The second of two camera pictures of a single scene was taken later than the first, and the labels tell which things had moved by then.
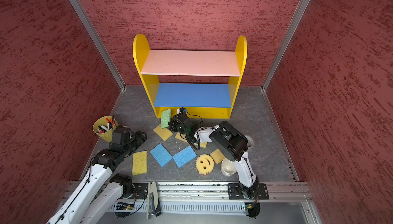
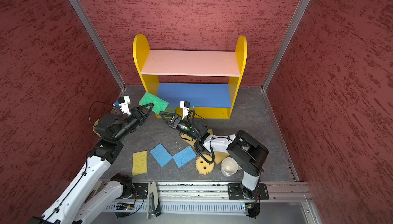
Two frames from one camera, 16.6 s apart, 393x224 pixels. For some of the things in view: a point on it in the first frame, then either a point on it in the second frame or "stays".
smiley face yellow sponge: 204,163 stays
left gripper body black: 136,141 → 136,118
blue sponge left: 162,156 stays
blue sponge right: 184,156 stays
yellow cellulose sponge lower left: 139,162 stays
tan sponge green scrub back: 165,133 → 159,104
